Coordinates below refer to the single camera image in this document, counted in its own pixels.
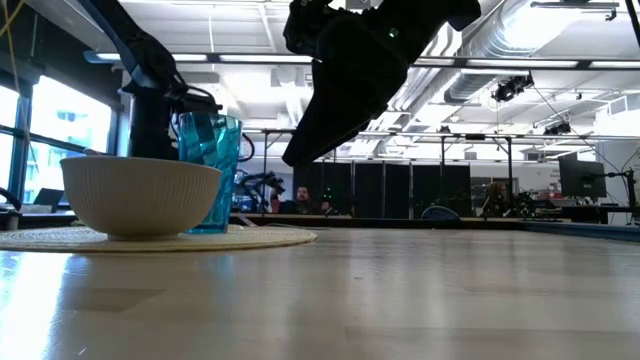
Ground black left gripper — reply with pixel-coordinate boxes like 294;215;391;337
128;94;180;161

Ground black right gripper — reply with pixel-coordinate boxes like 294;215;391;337
281;4;417;168

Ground cream ribbed bowl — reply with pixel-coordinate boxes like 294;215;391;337
59;155;223;242

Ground teal faceted plastic tumbler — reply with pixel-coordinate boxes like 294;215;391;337
177;111;244;236

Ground large bright window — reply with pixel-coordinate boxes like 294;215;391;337
0;74;122;202

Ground black partition panels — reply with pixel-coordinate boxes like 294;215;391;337
291;161;472;219

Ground person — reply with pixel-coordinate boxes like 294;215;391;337
481;180;508;218
286;185;324;218

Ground long ceiling light strip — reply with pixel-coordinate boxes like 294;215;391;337
83;49;640;71

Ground dark laptop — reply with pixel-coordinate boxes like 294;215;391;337
34;187;66;208

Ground blue round chair back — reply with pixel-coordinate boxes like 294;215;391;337
420;205;462;222

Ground round woven straw placemat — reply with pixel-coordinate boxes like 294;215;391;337
0;224;319;255

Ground black computer monitor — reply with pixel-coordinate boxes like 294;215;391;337
557;151;608;200

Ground black background workstation frame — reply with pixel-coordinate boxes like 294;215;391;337
243;127;342;217
439;132;517;177

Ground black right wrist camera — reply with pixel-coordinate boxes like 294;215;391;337
283;0;334;58

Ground silver ventilation duct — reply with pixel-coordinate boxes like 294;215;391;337
389;0;534;114

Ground black ceiling camera cluster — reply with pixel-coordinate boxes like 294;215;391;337
543;121;573;137
491;73;536;104

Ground black ceiling track mount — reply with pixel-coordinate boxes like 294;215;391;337
530;0;622;23

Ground black aluminium table frame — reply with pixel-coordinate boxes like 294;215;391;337
19;213;640;244

